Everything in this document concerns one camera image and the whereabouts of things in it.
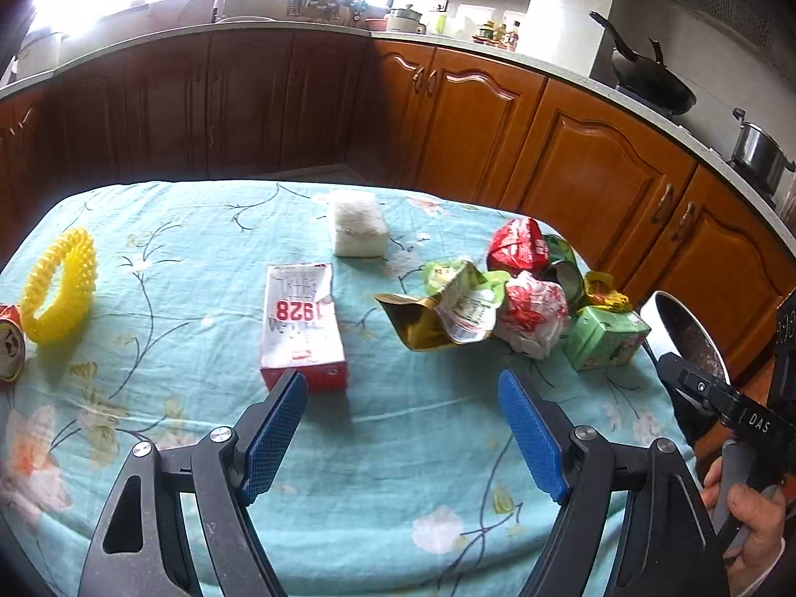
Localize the white and red bag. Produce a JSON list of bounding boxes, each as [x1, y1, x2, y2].
[[497, 270, 572, 360]]

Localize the red and white carton box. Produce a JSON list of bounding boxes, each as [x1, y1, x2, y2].
[[260, 262, 347, 394]]

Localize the metal drink can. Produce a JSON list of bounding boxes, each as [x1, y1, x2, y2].
[[0, 303, 27, 383]]

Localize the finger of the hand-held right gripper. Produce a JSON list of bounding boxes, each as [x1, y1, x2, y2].
[[659, 351, 773, 444]]

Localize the black wok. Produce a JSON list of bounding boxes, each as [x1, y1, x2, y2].
[[590, 11, 697, 116]]

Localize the yellow spiky plastic ring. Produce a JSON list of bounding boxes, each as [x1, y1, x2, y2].
[[20, 228, 100, 344]]

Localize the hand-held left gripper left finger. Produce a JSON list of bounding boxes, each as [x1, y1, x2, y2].
[[78, 370, 308, 597]]

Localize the yellow wrapper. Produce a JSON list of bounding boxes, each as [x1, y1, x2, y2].
[[581, 270, 634, 313]]

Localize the green carton box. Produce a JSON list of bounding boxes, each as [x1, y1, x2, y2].
[[563, 306, 651, 372]]

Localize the stainless steel stock pot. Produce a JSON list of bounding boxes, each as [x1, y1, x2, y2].
[[729, 108, 796, 197]]

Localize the gold foil pouch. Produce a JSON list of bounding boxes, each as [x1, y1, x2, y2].
[[375, 292, 455, 354]]

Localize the wooden kitchen base cabinets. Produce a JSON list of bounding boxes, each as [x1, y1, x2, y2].
[[0, 31, 791, 380]]

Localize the white lidded cooking pot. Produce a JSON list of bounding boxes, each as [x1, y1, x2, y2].
[[386, 5, 427, 35]]

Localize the green and white snack wrapper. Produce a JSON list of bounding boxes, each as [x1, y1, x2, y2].
[[424, 260, 507, 346]]

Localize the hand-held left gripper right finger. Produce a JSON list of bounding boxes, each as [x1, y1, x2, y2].
[[497, 368, 731, 597]]

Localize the white foam sponge block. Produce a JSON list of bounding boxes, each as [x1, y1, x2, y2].
[[327, 190, 388, 257]]

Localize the person's right hand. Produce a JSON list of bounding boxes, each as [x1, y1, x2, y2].
[[701, 471, 786, 597]]

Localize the red foil wrapper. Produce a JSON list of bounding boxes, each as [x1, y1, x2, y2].
[[486, 217, 551, 275]]

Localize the white round trash bin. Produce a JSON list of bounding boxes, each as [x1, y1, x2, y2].
[[639, 290, 733, 399]]

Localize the teal floral tablecloth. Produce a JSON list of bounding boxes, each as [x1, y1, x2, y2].
[[0, 180, 703, 597]]

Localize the group of condiment jars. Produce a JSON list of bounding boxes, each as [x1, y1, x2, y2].
[[473, 18, 521, 52]]

